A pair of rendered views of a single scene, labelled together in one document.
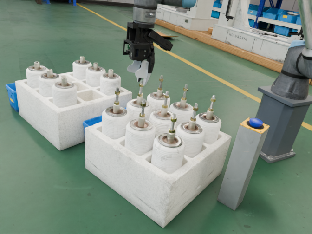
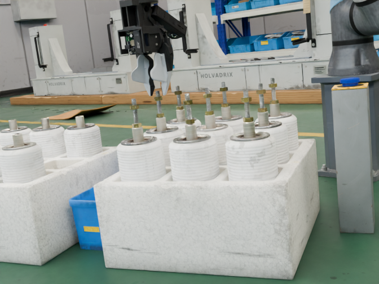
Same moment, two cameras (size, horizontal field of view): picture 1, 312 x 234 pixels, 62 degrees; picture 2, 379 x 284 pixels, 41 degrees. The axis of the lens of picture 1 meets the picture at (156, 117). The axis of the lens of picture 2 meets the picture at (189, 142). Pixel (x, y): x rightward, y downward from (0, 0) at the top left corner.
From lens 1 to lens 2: 44 cm
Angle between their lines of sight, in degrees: 21
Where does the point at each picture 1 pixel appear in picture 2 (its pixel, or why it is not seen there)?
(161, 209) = (280, 244)
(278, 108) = not seen: hidden behind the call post
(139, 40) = (143, 23)
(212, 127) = (289, 123)
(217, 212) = (353, 242)
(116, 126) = (150, 160)
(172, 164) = (269, 166)
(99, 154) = (134, 218)
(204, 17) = not seen: hidden behind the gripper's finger
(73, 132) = (55, 226)
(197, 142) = (282, 139)
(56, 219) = not seen: outside the picture
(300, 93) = (371, 62)
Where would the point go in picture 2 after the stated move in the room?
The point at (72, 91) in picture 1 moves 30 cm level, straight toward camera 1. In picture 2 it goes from (38, 150) to (94, 167)
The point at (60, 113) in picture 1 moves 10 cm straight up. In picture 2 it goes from (31, 189) to (23, 143)
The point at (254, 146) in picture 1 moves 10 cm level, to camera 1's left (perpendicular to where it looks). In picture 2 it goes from (364, 112) to (319, 119)
